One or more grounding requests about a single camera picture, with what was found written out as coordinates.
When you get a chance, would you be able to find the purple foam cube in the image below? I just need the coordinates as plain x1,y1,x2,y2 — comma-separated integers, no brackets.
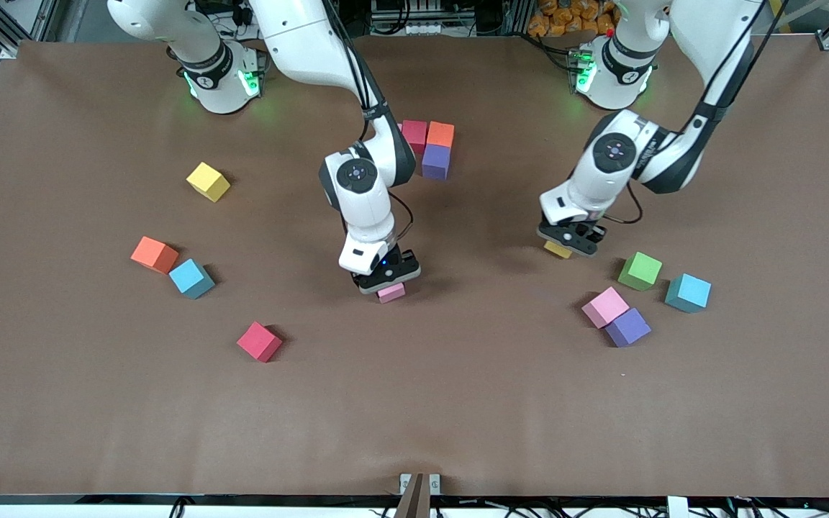
422,144,453,181
604,307,652,348

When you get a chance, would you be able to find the red foam cube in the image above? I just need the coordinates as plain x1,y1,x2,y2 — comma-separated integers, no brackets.
402,119,430,155
236,321,284,363

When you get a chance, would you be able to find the green foam cube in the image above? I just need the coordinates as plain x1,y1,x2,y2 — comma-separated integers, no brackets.
617,251,663,292

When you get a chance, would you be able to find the teal foam cube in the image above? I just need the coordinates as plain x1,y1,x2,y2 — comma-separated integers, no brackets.
664,273,712,314
168,258,217,300

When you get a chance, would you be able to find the brown paper table cover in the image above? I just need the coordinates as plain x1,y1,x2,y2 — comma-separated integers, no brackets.
0,37,829,499

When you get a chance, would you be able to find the bag of orange items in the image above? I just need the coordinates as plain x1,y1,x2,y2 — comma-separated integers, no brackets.
527,0,620,38

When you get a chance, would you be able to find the slim white power strip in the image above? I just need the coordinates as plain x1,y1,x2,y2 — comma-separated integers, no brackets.
386,20,444,37

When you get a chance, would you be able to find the brown wooden stick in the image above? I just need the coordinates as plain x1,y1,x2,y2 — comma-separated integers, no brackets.
394,473,431,518

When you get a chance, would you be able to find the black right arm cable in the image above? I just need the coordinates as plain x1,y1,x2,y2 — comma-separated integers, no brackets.
388,188,415,249

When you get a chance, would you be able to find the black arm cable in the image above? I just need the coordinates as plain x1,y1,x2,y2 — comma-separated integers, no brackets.
602,181,644,225
388,188,415,249

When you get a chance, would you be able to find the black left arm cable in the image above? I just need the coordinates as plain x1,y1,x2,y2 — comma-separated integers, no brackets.
602,181,644,225

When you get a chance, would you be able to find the small metal bracket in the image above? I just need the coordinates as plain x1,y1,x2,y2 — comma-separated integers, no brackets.
399,473,441,496

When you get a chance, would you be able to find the black cable bundle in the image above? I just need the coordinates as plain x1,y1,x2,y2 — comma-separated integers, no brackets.
728,483,829,518

